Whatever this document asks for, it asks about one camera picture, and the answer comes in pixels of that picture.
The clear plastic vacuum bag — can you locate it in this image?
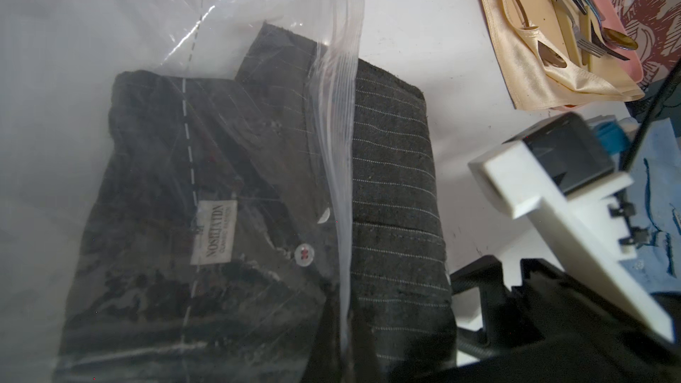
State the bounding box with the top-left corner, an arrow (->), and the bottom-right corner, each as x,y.
1,0 -> 372,382

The gold spoon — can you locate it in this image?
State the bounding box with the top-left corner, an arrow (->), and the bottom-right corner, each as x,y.
514,0 -> 567,68

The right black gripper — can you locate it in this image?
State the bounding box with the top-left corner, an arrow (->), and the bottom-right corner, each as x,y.
424,255 -> 680,382

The dark grey striped shirt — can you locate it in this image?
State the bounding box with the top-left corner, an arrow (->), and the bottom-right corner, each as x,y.
52,24 -> 456,382

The dark dinner knife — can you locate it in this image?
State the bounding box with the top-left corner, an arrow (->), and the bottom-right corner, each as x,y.
572,0 -> 638,61

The beige cloth napkin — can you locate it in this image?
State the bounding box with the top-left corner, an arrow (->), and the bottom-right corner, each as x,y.
481,0 -> 644,111

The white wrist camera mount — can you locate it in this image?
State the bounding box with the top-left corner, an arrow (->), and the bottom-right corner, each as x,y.
468,113 -> 675,342

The iridescent spoon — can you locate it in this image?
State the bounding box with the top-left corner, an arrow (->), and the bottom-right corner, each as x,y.
591,0 -> 638,53

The folded blue cloth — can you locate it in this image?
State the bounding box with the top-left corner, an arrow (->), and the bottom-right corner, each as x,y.
622,119 -> 680,294

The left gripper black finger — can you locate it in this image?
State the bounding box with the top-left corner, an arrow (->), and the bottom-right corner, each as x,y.
301,291 -> 383,383

